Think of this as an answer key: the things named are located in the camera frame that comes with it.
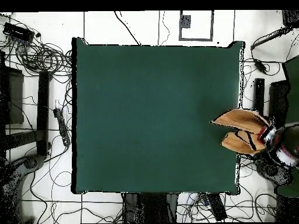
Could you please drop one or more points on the tan terry towel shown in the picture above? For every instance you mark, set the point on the tan terry towel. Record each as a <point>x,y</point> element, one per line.
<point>240,119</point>

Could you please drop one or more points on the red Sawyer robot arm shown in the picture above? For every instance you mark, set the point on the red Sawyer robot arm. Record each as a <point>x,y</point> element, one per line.
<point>287,144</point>

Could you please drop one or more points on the black flat bar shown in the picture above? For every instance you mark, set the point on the black flat bar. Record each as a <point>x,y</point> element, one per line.
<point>43,112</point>
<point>259,95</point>

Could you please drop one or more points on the black rectangular box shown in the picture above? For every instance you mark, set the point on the black rectangular box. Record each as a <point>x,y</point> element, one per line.
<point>279,102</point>
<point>15,98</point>

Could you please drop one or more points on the dark grey stand base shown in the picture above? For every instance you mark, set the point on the dark grey stand base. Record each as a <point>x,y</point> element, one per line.
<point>272,173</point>
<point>30,163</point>

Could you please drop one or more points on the dark green cloth panel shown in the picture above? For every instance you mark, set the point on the dark green cloth panel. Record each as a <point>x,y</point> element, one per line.
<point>293,93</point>

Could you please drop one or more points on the black power adapter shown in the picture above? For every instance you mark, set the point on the black power adapter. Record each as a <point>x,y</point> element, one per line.
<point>260,65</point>

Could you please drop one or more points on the black oblong box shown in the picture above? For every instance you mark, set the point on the black oblong box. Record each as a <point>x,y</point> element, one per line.
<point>218,207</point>

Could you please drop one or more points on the black boom pole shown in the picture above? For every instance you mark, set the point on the black boom pole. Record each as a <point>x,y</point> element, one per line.
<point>271,37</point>

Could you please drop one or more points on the dark green table cloth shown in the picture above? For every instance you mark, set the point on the dark green table cloth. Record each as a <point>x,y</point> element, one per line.
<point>151,116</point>

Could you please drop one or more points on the black power strip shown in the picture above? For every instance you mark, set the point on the black power strip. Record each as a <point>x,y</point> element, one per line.
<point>62,126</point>

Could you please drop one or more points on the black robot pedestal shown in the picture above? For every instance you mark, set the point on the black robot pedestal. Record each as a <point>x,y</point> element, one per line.
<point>151,207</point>

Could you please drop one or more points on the black network switch box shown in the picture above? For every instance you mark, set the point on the black network switch box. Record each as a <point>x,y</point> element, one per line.
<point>18,32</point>

